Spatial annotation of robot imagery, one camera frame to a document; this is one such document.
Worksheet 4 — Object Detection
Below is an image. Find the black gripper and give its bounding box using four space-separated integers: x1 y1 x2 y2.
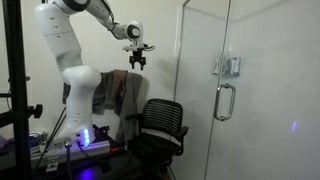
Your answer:
129 49 147 71

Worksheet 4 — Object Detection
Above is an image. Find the chrome door handle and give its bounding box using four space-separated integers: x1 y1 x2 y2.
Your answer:
213 82 237 122

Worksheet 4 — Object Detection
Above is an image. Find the frameless glass door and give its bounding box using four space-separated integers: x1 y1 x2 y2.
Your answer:
203 0 320 180

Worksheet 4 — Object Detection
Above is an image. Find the brown towel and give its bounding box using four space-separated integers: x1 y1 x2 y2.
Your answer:
104 68 130 116

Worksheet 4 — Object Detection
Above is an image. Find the light grey towel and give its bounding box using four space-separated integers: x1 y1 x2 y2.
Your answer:
115 72 144 144

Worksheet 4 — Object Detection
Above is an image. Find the dark grey towel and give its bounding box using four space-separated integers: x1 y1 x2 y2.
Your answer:
62 71 112 116

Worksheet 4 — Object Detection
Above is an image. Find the fixed glass panel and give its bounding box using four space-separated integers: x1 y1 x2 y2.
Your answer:
171 0 232 180

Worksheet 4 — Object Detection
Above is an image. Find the black mesh office chair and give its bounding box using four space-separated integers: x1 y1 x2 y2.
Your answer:
124 98 190 175

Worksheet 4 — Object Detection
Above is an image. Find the black and blue clamp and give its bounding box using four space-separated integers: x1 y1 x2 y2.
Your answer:
92 123 112 136

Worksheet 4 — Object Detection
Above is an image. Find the orange and black clamp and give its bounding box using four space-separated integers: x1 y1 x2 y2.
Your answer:
109 142 129 155

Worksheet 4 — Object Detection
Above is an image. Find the small shower shelf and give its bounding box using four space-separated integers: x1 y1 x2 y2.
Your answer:
211 65 242 79

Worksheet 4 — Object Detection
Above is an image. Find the white and blue toiletry tube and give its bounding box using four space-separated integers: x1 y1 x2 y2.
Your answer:
231 56 242 76

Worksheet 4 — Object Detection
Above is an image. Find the black stand knob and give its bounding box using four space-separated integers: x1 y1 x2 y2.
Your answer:
27 103 44 120

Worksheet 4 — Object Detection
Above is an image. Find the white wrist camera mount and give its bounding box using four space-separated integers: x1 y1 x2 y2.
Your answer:
122 43 156 53

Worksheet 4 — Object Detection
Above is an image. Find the black base data cable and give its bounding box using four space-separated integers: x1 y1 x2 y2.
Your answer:
75 139 113 174

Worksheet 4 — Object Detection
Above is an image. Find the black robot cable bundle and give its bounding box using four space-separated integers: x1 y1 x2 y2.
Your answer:
34 105 68 169

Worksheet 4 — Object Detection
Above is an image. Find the black base power cable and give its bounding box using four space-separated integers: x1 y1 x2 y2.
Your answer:
63 137 74 180

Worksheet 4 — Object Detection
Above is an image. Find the black camera stand pole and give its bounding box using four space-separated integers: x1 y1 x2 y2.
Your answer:
1 0 33 180

